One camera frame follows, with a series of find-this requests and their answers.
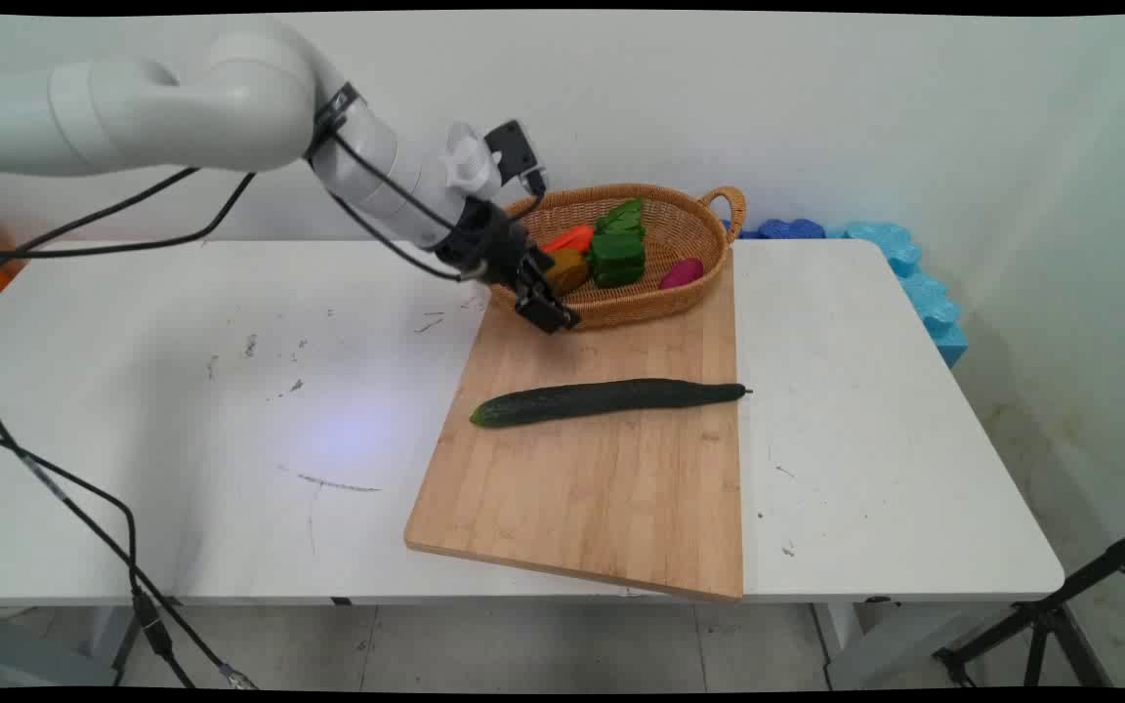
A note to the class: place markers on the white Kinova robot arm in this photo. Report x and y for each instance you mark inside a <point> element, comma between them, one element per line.
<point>230,98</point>

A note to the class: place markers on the purple toy sweet potato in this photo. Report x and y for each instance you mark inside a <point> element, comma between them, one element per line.
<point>682,273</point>

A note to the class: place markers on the white table leg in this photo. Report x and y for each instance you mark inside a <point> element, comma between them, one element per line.
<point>45,640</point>
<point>875,644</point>

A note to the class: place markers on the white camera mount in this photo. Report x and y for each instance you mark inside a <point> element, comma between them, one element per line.
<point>473,161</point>

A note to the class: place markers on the green blocky toy vegetable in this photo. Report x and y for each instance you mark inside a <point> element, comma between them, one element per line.
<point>618,262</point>

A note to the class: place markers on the orange toy carrot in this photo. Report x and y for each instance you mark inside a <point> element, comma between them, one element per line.
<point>572,237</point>

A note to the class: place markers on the black tripod stand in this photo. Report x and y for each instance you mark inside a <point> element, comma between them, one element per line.
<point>1041,620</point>

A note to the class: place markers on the woven wicker basket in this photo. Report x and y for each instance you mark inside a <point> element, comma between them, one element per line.
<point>660,225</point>

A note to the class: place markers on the dark blue foam piece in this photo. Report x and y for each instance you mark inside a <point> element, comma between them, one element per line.
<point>792,229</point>

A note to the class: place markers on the light blue foam piece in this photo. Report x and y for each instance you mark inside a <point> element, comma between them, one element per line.
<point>924,293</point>

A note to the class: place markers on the brown toy potato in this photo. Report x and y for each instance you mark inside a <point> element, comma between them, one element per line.
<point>570,271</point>

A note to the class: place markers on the wooden cutting board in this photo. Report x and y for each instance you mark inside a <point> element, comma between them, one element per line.
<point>592,488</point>

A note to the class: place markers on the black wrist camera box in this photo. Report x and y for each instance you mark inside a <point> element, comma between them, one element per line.
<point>514,151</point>

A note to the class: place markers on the long dark green cucumber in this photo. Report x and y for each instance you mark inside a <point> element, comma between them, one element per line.
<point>602,398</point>

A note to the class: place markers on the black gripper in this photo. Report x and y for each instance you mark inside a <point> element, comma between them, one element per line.
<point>484,244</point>

